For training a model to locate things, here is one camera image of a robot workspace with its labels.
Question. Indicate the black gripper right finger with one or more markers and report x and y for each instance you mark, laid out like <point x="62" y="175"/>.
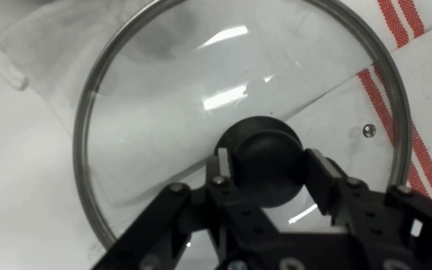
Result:
<point x="401" y="225"/>

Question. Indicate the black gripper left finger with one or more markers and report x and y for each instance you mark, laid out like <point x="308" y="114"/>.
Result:
<point x="171" y="214"/>

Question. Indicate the glass lid with black knob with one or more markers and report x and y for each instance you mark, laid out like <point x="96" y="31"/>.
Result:
<point x="176" y="99"/>

